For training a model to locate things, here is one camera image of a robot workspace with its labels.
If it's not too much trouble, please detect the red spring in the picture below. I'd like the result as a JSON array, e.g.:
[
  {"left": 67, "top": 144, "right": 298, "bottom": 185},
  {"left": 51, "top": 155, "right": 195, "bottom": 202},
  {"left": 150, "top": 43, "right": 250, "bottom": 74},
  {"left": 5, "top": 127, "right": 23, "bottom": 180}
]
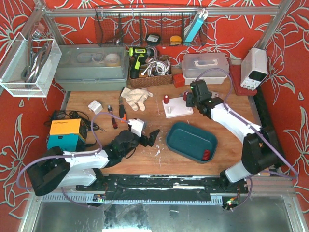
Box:
[
  {"left": 163, "top": 95, "right": 169, "bottom": 104},
  {"left": 183, "top": 91, "right": 188, "bottom": 101},
  {"left": 202, "top": 149, "right": 210, "bottom": 161}
]

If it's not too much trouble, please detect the bagged white control box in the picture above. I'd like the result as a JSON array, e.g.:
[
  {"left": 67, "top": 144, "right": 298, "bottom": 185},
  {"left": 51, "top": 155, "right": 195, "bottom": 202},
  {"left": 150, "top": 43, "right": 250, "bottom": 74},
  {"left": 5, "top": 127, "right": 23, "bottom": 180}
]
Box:
[{"left": 210, "top": 91, "right": 219, "bottom": 98}]

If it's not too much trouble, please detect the orange black handled screwdriver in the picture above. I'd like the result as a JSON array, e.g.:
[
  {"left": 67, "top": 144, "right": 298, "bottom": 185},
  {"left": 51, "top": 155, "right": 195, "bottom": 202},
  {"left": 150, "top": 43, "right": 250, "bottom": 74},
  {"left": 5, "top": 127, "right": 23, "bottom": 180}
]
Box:
[{"left": 119, "top": 96, "right": 127, "bottom": 122}]

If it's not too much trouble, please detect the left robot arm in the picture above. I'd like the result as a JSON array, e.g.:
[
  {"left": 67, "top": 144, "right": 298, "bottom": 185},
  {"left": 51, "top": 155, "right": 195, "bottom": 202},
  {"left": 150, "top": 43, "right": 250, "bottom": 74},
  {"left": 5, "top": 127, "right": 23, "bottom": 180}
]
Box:
[{"left": 27, "top": 129, "right": 160, "bottom": 196}]

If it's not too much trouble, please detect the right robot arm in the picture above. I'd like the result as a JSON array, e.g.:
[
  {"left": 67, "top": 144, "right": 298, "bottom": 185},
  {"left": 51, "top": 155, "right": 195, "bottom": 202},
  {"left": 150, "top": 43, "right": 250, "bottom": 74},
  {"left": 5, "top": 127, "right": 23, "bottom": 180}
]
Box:
[{"left": 186, "top": 80, "right": 282, "bottom": 187}]

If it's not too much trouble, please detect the orange power cube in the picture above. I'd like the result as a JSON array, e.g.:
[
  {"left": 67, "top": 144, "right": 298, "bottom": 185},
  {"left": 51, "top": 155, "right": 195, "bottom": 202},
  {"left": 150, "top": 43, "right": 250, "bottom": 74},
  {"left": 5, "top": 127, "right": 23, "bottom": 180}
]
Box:
[{"left": 173, "top": 73, "right": 185, "bottom": 88}]

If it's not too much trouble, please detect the teal plastic tray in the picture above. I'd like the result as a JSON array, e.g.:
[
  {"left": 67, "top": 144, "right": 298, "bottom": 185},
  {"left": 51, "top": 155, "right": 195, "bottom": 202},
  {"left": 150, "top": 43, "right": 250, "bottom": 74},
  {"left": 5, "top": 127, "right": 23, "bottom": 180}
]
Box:
[{"left": 166, "top": 122, "right": 218, "bottom": 164}]

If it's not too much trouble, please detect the white plastic toolbox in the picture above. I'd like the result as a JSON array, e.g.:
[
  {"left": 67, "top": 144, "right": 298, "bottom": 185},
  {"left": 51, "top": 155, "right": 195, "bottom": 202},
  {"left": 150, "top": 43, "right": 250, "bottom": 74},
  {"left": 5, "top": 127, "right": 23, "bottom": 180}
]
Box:
[{"left": 182, "top": 53, "right": 229, "bottom": 85}]

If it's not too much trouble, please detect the white work glove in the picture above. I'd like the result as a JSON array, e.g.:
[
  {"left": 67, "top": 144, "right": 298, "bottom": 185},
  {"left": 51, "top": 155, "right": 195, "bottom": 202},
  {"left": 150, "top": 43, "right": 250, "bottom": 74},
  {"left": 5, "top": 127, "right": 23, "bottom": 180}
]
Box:
[{"left": 120, "top": 87, "right": 153, "bottom": 111}]

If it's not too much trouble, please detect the woven basket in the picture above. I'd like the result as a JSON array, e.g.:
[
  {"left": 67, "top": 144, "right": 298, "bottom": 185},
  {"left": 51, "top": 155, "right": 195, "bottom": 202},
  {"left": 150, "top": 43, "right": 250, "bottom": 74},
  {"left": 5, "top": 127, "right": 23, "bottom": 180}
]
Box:
[{"left": 128, "top": 68, "right": 173, "bottom": 88}]

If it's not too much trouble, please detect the red mat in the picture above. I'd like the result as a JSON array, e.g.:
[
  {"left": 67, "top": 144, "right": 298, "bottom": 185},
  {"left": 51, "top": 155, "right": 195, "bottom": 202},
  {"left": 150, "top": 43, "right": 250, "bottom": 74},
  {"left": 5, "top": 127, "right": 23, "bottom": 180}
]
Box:
[{"left": 229, "top": 64, "right": 257, "bottom": 96}]

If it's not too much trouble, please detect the small white adapter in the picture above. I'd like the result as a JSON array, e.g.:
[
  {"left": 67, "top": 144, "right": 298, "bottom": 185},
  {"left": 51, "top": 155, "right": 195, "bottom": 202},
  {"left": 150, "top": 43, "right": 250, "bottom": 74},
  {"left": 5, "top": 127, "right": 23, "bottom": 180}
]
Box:
[{"left": 88, "top": 100, "right": 103, "bottom": 115}]

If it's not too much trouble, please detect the yellow tape measure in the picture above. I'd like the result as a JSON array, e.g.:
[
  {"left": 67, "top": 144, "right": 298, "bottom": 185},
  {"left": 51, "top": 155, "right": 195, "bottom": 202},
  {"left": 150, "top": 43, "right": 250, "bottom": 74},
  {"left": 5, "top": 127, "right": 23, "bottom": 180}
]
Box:
[{"left": 169, "top": 35, "right": 182, "bottom": 46}]

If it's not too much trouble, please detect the white power supply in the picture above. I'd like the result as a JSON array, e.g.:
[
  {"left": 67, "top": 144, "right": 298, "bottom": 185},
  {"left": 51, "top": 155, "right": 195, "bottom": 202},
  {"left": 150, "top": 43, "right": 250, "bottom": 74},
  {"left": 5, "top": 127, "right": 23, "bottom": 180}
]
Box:
[{"left": 240, "top": 48, "right": 268, "bottom": 91}]

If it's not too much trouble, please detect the orange teal device box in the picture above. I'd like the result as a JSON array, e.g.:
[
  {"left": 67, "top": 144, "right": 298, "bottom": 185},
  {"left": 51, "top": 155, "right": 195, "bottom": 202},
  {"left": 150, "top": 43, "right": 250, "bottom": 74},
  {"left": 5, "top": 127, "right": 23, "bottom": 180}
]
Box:
[{"left": 47, "top": 118, "right": 88, "bottom": 152}]

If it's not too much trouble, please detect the blue white tool case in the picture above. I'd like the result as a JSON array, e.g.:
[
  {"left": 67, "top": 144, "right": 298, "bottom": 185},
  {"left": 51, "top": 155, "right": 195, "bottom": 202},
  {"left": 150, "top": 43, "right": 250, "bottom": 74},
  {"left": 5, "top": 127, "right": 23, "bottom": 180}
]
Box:
[{"left": 183, "top": 8, "right": 209, "bottom": 45}]

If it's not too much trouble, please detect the grey storage box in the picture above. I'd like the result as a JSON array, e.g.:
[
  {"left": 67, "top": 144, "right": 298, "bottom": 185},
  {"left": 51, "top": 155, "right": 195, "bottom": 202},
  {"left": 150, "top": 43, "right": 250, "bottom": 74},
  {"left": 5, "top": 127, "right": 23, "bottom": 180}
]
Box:
[{"left": 54, "top": 44, "right": 129, "bottom": 91}]

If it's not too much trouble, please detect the clear acrylic box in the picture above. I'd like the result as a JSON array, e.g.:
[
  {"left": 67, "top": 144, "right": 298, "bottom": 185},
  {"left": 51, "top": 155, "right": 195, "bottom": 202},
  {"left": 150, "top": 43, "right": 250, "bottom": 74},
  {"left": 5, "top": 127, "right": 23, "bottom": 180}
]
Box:
[{"left": 0, "top": 33, "right": 62, "bottom": 98}]

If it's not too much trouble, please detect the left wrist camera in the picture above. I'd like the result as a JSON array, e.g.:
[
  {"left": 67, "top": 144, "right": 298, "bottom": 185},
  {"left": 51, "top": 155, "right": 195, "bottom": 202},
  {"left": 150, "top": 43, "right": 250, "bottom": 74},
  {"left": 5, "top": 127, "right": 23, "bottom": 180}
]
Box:
[{"left": 128, "top": 119, "right": 146, "bottom": 137}]

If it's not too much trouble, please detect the white four-peg base plate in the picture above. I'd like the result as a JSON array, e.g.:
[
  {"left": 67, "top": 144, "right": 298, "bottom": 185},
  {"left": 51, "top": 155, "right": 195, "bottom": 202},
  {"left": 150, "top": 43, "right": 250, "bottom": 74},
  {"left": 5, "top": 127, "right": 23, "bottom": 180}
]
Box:
[{"left": 162, "top": 97, "right": 194, "bottom": 118}]

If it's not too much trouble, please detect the white coiled cable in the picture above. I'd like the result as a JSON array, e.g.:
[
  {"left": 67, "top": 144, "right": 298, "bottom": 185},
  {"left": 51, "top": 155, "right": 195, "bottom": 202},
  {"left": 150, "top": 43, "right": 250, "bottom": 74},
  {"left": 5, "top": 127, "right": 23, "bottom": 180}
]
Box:
[{"left": 141, "top": 60, "right": 171, "bottom": 77}]

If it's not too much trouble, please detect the red handled small ratchet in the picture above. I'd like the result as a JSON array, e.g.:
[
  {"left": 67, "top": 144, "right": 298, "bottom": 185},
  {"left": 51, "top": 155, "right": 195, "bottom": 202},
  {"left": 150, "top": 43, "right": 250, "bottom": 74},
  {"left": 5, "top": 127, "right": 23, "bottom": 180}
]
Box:
[{"left": 108, "top": 105, "right": 118, "bottom": 129}]

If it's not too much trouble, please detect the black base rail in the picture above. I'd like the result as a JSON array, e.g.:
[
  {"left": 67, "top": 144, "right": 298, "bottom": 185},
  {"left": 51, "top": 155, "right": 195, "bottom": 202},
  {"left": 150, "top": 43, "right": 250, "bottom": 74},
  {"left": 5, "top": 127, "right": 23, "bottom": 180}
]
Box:
[{"left": 76, "top": 174, "right": 249, "bottom": 202}]

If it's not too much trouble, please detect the green yellow cordless drill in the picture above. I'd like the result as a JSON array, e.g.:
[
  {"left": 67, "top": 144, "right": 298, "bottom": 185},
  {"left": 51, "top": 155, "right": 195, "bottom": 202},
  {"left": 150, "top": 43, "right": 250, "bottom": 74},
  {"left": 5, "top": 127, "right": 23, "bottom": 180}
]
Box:
[{"left": 128, "top": 47, "right": 156, "bottom": 79}]

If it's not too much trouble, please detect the black cable duct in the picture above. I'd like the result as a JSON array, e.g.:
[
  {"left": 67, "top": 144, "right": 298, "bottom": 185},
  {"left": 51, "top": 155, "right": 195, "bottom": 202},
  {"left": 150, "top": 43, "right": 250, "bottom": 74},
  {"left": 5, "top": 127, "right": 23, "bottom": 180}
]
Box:
[{"left": 253, "top": 87, "right": 285, "bottom": 158}]

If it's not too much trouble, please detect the black wire basket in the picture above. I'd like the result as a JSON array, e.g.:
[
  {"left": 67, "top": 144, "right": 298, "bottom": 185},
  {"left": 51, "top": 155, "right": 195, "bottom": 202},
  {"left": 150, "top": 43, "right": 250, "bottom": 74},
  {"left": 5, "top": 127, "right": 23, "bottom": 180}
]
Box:
[{"left": 94, "top": 4, "right": 207, "bottom": 46}]

